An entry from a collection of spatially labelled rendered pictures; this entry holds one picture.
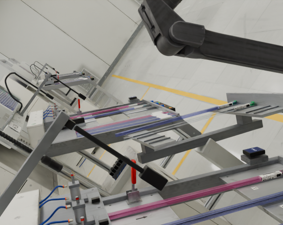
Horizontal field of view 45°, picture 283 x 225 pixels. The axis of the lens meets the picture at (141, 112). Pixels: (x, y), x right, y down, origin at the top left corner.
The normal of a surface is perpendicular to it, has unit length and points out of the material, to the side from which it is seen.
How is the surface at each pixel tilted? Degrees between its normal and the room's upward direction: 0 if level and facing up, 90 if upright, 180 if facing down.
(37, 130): 90
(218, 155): 90
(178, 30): 79
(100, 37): 90
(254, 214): 0
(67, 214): 46
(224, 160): 90
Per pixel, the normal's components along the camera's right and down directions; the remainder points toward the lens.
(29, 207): -0.13, -0.97
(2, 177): 0.26, 0.15
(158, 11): 0.19, -0.08
